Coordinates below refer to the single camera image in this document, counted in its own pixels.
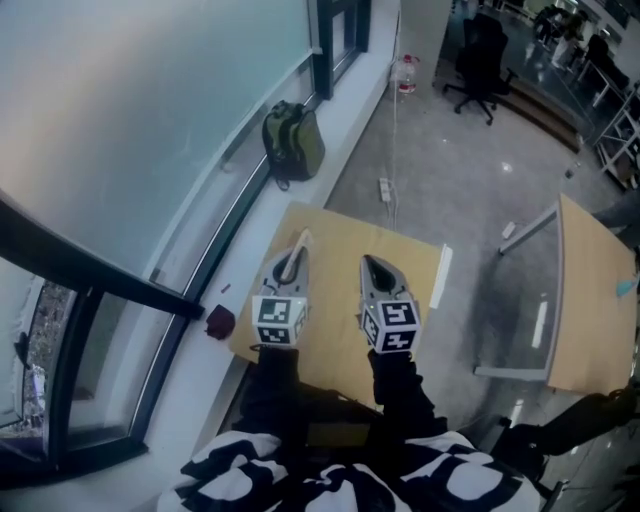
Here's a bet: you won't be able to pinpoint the wooden floor platform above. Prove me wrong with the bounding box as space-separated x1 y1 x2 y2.
433 58 585 154

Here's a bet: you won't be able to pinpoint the person's right forearm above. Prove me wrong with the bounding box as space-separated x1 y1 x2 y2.
367 349 449 437

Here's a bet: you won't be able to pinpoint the large clear water bottle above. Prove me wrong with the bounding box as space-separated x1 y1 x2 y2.
389 53 422 96

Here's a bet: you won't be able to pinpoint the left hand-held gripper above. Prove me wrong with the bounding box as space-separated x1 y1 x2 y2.
250 248 313 348

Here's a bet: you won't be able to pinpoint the white metal shelving rack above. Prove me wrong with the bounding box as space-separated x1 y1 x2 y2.
593 81 640 191

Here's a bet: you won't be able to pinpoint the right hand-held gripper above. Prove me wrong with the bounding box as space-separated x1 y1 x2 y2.
354 254 423 356

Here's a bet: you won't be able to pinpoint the square wooden desk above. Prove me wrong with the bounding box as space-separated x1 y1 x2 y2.
227 201 454 409

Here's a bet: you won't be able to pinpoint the dark window frame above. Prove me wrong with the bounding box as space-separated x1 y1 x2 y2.
0 0 374 482

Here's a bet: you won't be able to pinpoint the long wooden desk metal legs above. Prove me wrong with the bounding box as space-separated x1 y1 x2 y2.
473 193 640 397

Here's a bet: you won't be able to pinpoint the dark red pouch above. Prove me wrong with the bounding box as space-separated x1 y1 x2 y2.
205 304 237 341

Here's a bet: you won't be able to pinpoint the olive green backpack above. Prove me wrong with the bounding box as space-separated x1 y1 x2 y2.
261 99 328 193

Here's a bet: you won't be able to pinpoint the person's patterned black white top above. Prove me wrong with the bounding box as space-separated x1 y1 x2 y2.
156 428 547 512

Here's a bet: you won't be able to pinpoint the person's left forearm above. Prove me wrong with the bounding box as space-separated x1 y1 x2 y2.
239 346 302 442

